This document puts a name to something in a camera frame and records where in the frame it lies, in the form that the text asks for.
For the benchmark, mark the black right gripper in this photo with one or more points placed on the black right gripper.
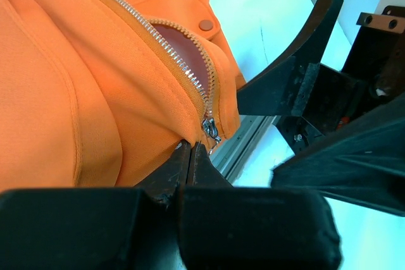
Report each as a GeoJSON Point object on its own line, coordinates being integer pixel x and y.
{"type": "Point", "coordinates": [349, 142]}

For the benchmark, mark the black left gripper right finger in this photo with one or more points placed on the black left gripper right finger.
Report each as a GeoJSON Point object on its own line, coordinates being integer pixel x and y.
{"type": "Point", "coordinates": [226, 227]}

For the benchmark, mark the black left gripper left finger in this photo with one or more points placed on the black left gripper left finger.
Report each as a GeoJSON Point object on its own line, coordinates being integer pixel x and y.
{"type": "Point", "coordinates": [96, 228]}

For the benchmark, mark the clear zipper pull tab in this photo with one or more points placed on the clear zipper pull tab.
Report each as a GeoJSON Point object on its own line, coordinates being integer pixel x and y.
{"type": "Point", "coordinates": [209, 127]}

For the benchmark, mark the orange zip-up jacket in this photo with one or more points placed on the orange zip-up jacket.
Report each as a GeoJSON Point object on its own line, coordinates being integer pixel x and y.
{"type": "Point", "coordinates": [98, 93]}

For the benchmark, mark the aluminium frame rail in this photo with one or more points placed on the aluminium frame rail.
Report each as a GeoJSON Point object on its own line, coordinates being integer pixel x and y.
{"type": "Point", "coordinates": [230, 158]}

